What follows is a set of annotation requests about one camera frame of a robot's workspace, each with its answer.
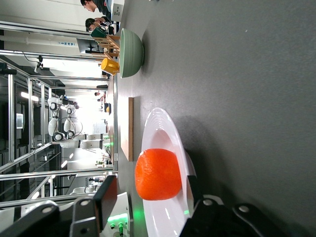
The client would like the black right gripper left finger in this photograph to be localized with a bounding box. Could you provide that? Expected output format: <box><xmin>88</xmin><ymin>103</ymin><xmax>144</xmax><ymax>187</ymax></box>
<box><xmin>0</xmin><ymin>175</ymin><xmax>118</xmax><ymax>237</ymax></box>

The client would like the wooden cutting board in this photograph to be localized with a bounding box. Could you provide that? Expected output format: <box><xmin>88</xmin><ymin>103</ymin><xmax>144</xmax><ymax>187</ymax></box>
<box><xmin>120</xmin><ymin>97</ymin><xmax>134</xmax><ymax>162</ymax></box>

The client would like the white round plate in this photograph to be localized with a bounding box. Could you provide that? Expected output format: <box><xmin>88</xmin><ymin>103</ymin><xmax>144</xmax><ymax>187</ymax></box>
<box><xmin>141</xmin><ymin>107</ymin><xmax>198</xmax><ymax>237</ymax></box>

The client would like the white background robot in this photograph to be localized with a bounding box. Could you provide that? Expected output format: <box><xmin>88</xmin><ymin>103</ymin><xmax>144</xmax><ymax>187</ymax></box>
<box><xmin>46</xmin><ymin>95</ymin><xmax>105</xmax><ymax>150</ymax></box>

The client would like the aluminium frame cage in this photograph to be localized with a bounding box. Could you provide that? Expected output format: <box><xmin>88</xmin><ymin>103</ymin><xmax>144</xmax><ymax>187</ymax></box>
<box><xmin>0</xmin><ymin>21</ymin><xmax>119</xmax><ymax>208</ymax></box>

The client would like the yellow mug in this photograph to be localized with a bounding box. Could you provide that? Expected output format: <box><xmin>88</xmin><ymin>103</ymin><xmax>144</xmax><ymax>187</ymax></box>
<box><xmin>100</xmin><ymin>58</ymin><xmax>120</xmax><ymax>76</ymax></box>

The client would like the wooden mug rack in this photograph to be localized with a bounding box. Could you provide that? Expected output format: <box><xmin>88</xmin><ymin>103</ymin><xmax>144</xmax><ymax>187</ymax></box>
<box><xmin>92</xmin><ymin>34</ymin><xmax>121</xmax><ymax>60</ymax></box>

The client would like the orange fruit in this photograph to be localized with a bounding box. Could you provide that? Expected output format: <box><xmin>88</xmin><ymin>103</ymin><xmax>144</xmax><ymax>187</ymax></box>
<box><xmin>134</xmin><ymin>148</ymin><xmax>183</xmax><ymax>201</ymax></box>

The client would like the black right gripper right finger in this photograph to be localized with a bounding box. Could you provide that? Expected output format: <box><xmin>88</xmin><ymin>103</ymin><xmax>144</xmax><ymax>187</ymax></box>
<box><xmin>181</xmin><ymin>174</ymin><xmax>285</xmax><ymax>237</ymax></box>

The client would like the light green bowl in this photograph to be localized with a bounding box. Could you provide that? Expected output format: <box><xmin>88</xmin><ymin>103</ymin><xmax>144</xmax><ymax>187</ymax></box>
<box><xmin>119</xmin><ymin>28</ymin><xmax>145</xmax><ymax>79</ymax></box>

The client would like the person with dark hair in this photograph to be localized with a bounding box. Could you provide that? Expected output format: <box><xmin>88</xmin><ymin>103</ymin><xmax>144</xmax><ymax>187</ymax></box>
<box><xmin>85</xmin><ymin>16</ymin><xmax>111</xmax><ymax>32</ymax></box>
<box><xmin>80</xmin><ymin>0</ymin><xmax>112</xmax><ymax>13</ymax></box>

